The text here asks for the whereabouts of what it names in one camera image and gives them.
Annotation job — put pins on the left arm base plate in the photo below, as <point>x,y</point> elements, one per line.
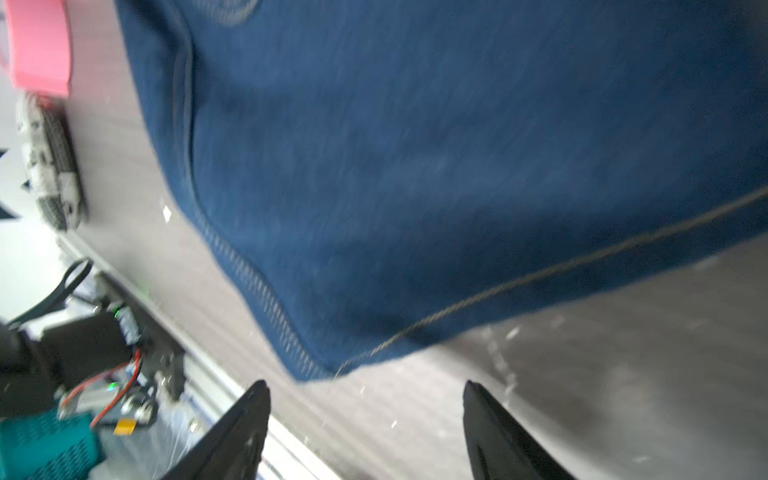
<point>66,355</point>

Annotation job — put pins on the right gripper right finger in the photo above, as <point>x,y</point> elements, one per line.
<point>498,446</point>

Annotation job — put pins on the pink alarm clock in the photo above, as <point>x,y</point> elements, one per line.
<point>36,51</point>

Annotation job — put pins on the blue denim skirt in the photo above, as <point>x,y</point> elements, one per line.
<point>377,177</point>

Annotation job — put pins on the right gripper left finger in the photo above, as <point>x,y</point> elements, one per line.
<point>232,449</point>

